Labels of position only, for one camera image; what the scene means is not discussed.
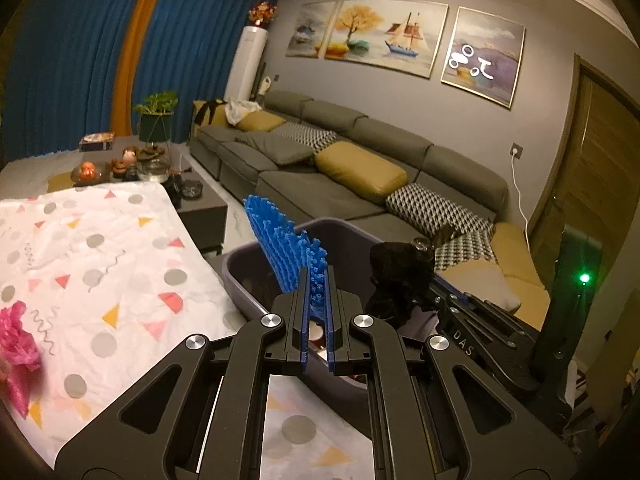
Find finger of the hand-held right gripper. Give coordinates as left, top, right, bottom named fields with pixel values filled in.
left=435, top=306, right=497, bottom=367
left=425, top=272, right=506, bottom=322

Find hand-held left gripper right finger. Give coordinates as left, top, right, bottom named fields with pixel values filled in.
left=325, top=266, right=578, bottom=480

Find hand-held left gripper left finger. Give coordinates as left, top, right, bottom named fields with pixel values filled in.
left=54, top=266, right=313, bottom=480

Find black plastic bag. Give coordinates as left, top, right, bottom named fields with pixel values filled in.
left=364, top=225, right=463, bottom=328

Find grey plastic bin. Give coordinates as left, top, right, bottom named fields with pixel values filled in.
left=220, top=217, right=441, bottom=388

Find large blue foam net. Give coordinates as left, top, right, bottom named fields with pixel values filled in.
left=243, top=195, right=328, bottom=322

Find yellow seat cushion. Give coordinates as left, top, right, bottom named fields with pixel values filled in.
left=492, top=222, right=547, bottom=291

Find large zigzag patterned cushion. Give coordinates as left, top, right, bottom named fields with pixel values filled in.
left=386, top=183, right=494, bottom=242

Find dark grey coffee table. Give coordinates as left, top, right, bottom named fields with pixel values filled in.
left=0, top=132, right=228, bottom=257

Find large yellow cushion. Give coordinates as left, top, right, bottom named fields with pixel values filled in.
left=315, top=141, right=408, bottom=204

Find brown wooden door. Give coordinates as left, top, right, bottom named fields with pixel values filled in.
left=530, top=55, right=640, bottom=281

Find dark grey cushion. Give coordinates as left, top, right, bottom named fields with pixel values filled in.
left=250, top=132, right=321, bottom=166

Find grey sectional sofa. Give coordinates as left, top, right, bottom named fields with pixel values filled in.
left=191, top=90, right=551, bottom=331

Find white printed tablecloth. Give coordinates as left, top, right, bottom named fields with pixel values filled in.
left=0, top=181, right=381, bottom=480

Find small zigzag patterned cushion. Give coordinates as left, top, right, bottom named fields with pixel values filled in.
left=272, top=122, right=338, bottom=154

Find small yellow cushion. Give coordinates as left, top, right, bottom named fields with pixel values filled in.
left=236, top=111, right=287, bottom=134

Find glass teapot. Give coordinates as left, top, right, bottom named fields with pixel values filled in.
left=136, top=152, right=173, bottom=182

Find white cloth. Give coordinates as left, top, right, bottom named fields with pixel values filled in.
left=226, top=100, right=263, bottom=126

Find yellow back cushion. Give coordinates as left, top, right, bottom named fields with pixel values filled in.
left=192, top=100, right=232, bottom=128

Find black cloth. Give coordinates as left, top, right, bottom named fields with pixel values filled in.
left=196, top=100, right=226, bottom=126

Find purple gold-framed painting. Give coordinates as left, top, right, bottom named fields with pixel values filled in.
left=440, top=6, right=527, bottom=110

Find small brown figurines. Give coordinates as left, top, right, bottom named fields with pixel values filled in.
left=110, top=145, right=139, bottom=181

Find potted plant dark green pot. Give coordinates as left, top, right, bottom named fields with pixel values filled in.
left=134, top=91, right=180, bottom=143

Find glass bowl with orange fruit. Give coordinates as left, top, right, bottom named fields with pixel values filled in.
left=70, top=161, right=112, bottom=186

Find white tower air conditioner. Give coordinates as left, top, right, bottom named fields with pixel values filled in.
left=223, top=26, right=268, bottom=106

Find tree and sailboat painting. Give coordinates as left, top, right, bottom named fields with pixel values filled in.
left=325, top=0, right=449, bottom=80

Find decorated flat box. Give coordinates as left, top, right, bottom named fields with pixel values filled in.
left=78, top=131, right=117, bottom=153

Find pink fluffy item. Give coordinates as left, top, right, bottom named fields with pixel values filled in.
left=0, top=300, right=43, bottom=418

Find grey misty painting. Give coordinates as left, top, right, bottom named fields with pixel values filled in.
left=286, top=1, right=337, bottom=58

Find blue curtain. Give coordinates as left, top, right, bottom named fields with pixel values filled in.
left=132, top=0, right=281, bottom=147
left=0, top=0, right=146, bottom=171

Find orange flower ornament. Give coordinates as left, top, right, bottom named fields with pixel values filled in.
left=248, top=1, right=278, bottom=28

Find orange curtain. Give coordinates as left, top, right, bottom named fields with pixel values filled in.
left=107, top=0, right=168, bottom=136

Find white power cable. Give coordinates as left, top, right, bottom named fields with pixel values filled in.
left=512, top=156, right=532, bottom=243

